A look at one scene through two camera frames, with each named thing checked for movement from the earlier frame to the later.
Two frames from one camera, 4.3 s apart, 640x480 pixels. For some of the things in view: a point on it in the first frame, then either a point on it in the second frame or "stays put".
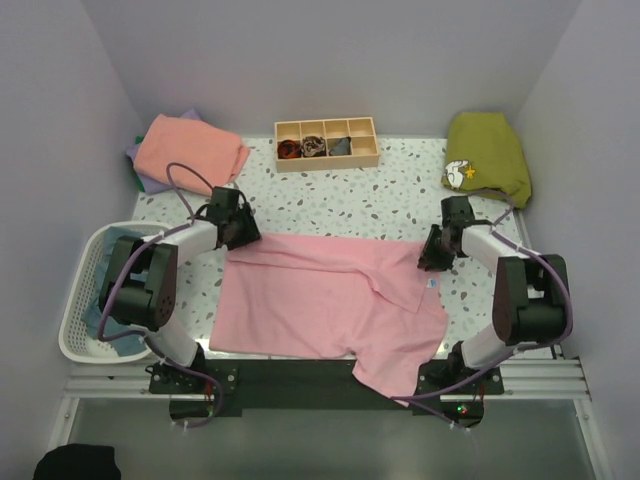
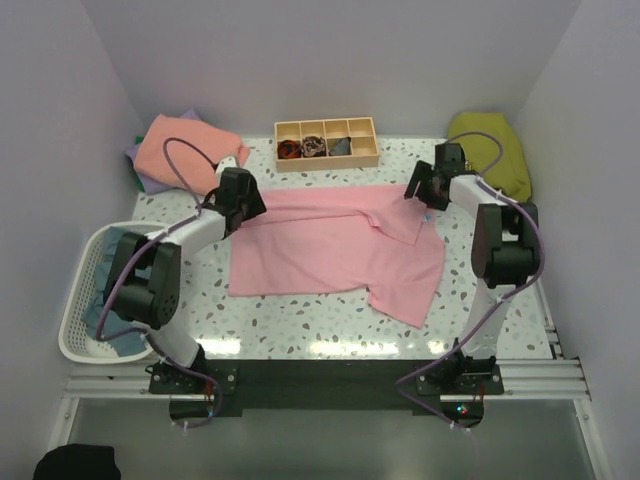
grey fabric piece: x=343 y=147 stays put
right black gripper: x=427 y=256 -> x=421 y=172
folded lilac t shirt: x=192 y=114 stays put
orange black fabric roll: x=289 y=149 stays put
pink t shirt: x=331 y=297 -> x=339 y=239
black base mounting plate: x=203 y=390 stays put
